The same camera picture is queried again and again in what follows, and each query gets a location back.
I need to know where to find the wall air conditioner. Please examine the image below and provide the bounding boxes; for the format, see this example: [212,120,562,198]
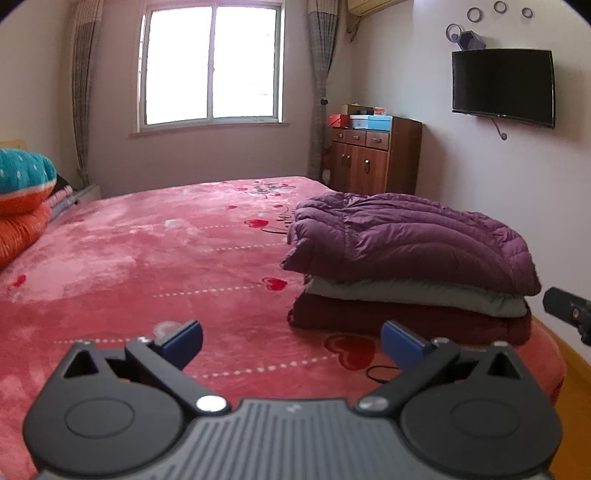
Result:
[346,0,406,17]

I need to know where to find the window with white frame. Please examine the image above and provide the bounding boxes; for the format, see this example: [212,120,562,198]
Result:
[136,1,286,134]

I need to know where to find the black wall television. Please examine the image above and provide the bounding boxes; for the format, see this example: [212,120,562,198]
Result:
[452,49,556,129]

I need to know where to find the right plaid curtain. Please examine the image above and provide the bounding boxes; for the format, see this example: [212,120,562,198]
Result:
[308,0,339,180]

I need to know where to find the orange teal folded quilt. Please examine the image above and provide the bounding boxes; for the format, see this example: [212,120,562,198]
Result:
[0,148,57,269]

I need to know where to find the round wall decorations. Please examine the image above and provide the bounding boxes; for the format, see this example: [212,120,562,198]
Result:
[445,1,535,51]

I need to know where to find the blue box on dresser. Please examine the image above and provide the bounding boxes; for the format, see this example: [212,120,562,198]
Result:
[349,115,394,132]

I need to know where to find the dark red jacket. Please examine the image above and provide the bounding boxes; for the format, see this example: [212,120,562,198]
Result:
[287,293,532,346]

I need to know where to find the light green quilted jacket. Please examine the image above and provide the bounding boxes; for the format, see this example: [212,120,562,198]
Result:
[304,276,529,318]

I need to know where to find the plaid curtain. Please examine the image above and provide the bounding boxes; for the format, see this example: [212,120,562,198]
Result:
[308,0,339,180]
[70,0,104,188]

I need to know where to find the folded clothes stack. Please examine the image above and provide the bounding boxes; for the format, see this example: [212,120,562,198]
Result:
[44,175,75,222]

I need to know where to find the brown wooden dresser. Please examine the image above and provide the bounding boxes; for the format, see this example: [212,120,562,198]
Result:
[325,117,423,195]

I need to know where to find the red box on dresser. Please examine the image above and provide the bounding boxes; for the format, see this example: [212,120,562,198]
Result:
[328,113,349,128]

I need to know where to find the left plaid curtain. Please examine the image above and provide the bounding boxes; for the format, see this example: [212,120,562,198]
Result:
[70,0,104,188]

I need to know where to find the purple down jacket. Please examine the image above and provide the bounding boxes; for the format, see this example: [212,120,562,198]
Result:
[281,192,541,296]

